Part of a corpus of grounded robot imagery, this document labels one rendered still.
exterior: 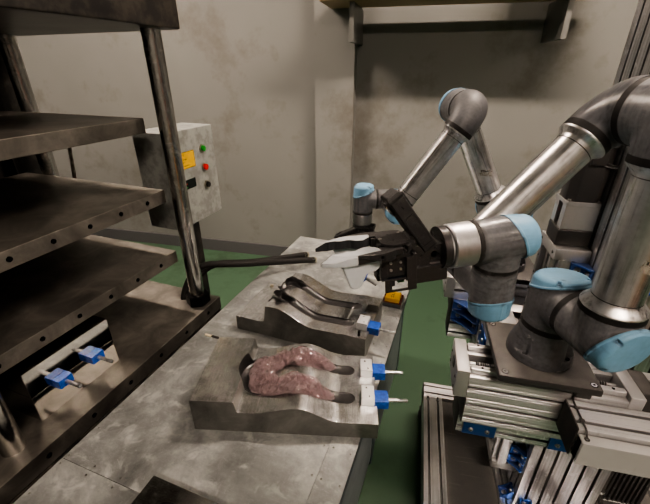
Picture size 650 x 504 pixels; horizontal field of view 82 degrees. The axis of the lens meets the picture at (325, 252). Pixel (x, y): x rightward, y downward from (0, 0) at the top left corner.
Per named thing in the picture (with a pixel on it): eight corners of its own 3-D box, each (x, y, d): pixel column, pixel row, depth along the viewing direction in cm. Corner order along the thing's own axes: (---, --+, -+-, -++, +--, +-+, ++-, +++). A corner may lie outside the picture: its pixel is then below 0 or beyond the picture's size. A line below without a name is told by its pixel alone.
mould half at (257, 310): (381, 317, 149) (383, 288, 143) (364, 360, 128) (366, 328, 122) (269, 293, 165) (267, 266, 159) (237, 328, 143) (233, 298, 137)
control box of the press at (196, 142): (247, 374, 231) (217, 124, 166) (218, 411, 206) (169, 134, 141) (217, 365, 238) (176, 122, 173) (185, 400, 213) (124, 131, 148)
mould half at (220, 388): (372, 369, 124) (374, 342, 119) (377, 438, 101) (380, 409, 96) (223, 362, 127) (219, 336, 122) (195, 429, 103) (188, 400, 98)
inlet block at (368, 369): (401, 373, 118) (402, 360, 116) (403, 385, 114) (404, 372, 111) (359, 371, 119) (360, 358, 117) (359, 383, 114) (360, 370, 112)
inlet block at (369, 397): (405, 400, 109) (407, 386, 106) (408, 415, 104) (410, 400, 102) (360, 398, 109) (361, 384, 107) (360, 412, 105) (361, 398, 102)
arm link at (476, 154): (493, 237, 142) (443, 100, 120) (478, 222, 155) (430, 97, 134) (525, 223, 139) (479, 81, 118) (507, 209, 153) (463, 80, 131)
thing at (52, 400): (119, 359, 130) (106, 318, 122) (42, 421, 107) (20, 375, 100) (21, 328, 146) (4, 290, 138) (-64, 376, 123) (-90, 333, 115)
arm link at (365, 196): (377, 187, 136) (354, 187, 136) (375, 215, 141) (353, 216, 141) (374, 181, 143) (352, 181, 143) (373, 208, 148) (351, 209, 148)
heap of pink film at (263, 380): (336, 361, 119) (337, 341, 115) (334, 406, 103) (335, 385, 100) (256, 357, 120) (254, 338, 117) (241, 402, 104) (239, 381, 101)
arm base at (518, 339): (560, 337, 102) (571, 306, 97) (581, 377, 88) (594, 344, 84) (501, 329, 105) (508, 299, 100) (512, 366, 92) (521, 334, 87)
